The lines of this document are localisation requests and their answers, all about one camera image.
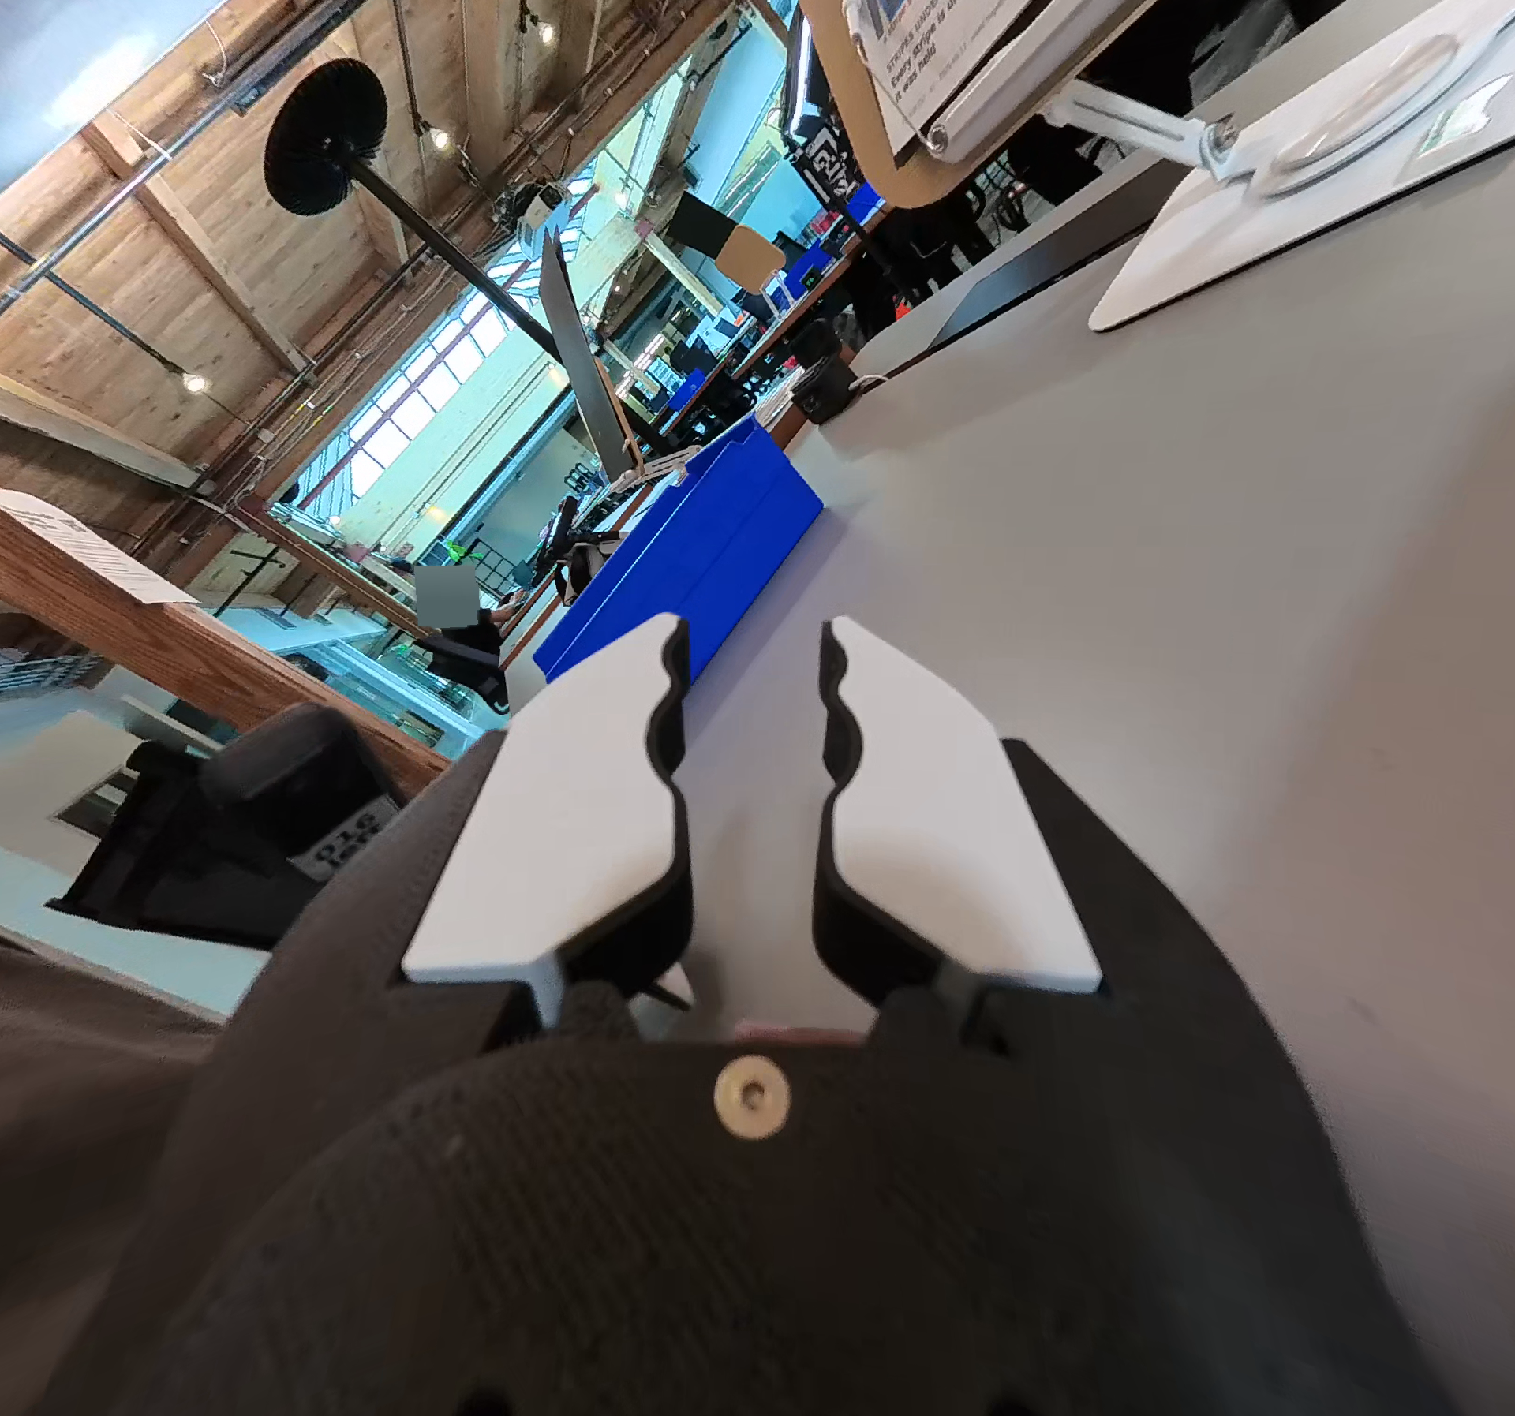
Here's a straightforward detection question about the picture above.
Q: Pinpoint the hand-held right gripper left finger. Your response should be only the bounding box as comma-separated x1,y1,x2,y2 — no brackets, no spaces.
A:
400,613,693,1029

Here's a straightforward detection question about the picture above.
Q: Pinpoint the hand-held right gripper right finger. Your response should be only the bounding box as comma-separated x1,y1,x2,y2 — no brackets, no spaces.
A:
811,614,1105,1021

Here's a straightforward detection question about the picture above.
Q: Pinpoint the blue plastic bin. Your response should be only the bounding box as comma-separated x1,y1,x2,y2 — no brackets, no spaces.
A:
533,423,823,687

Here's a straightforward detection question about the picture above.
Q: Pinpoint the grey desk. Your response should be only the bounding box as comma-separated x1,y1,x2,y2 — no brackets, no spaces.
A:
644,0,1515,1416

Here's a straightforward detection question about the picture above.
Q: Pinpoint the person's dark clothing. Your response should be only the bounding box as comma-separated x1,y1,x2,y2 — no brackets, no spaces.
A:
0,942,274,1416

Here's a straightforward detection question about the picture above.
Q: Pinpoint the dark backed clipboard stand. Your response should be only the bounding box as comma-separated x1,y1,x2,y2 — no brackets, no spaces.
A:
538,233,693,495

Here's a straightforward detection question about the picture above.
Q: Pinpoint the black device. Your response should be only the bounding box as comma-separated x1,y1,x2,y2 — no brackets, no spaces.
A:
795,321,859,426

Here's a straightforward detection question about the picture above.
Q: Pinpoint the white document stand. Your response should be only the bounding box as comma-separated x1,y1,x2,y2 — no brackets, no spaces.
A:
841,0,1515,331

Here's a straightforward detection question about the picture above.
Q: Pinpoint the black round disc on pole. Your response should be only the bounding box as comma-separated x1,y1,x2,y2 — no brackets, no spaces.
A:
262,57,564,364

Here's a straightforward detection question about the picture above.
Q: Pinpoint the instruction sheet on clipboard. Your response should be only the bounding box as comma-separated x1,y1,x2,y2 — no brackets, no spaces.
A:
762,0,1267,211

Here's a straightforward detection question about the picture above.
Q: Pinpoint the printed instruction sheet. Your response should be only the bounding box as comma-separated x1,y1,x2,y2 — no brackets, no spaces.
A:
816,0,1120,151

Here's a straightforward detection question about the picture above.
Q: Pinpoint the small white clip green label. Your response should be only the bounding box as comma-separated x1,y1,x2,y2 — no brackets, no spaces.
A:
1420,77,1515,154

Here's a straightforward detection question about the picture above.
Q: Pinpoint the desk cable tray lid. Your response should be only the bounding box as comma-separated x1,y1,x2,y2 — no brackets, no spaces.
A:
934,149,1185,352

